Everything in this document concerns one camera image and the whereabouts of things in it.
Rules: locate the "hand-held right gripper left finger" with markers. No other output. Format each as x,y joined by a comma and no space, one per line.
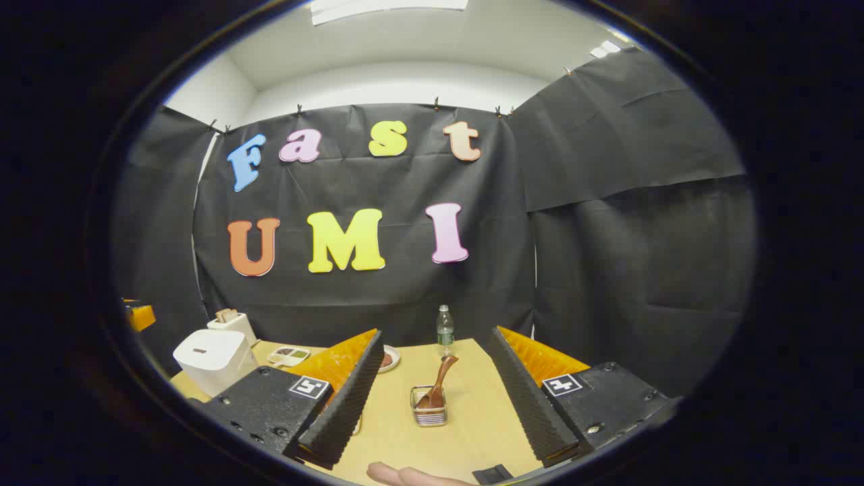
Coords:
341,405

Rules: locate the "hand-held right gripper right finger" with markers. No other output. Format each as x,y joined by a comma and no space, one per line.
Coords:
530,405

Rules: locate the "black backdrop cloth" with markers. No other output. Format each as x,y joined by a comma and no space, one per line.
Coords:
378,297

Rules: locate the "clear plastic water bottle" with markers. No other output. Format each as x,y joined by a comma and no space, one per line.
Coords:
445,331

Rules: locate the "white toaster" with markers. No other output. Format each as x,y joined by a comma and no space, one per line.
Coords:
236,327

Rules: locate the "brown meat piece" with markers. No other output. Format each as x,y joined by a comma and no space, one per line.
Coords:
386,360

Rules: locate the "white divided condiment dish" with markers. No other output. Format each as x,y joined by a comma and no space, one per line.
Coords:
289,356

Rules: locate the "white rice cooker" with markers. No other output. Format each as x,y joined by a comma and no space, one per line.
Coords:
212,358

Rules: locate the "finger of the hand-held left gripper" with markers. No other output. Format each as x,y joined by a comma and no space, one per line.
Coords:
140,316

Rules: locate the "brown wooden spoon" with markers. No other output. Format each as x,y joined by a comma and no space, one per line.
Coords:
439,381

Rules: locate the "small ceiling light panel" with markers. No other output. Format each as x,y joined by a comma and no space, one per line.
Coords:
605,48

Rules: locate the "white round plate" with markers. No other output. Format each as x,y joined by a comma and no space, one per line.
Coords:
391,358

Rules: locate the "large ceiling light panel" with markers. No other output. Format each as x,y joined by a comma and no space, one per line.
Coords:
385,8

